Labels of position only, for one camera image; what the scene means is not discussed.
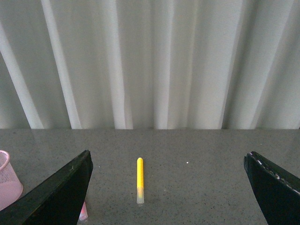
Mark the yellow marker pen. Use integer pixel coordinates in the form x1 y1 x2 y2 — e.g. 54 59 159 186
136 157 144 204

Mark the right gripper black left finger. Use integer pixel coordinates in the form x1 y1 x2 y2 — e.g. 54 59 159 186
0 150 93 225

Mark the white pleated curtain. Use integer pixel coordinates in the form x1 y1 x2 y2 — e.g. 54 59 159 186
0 0 300 129

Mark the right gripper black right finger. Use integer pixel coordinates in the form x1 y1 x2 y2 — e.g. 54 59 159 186
244 151 300 225

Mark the pink marker pen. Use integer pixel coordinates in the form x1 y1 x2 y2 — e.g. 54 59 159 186
79 202 88 221

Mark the pink mesh pen cup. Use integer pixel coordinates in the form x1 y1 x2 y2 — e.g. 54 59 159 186
0 150 23 210

